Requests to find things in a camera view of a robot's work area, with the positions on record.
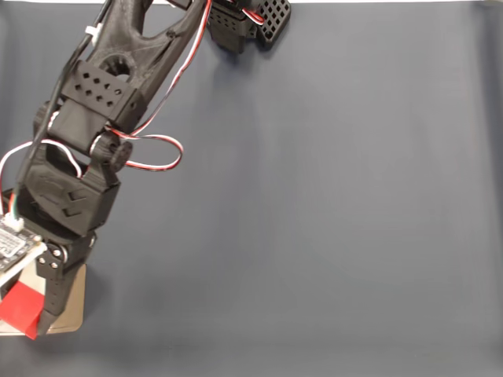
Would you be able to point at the red cube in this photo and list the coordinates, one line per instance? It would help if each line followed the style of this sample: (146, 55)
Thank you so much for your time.
(19, 310)

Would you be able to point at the beige box with white rim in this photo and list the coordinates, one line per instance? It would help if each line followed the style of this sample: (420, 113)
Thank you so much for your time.
(74, 302)

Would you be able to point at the white paper padding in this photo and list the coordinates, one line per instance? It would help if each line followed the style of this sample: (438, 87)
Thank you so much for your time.
(33, 282)

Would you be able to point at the dark grey table mat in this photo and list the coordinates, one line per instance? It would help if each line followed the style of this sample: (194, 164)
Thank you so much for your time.
(314, 196)

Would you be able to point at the camera board on white mount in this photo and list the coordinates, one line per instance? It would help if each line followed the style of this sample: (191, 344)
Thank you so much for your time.
(15, 243)

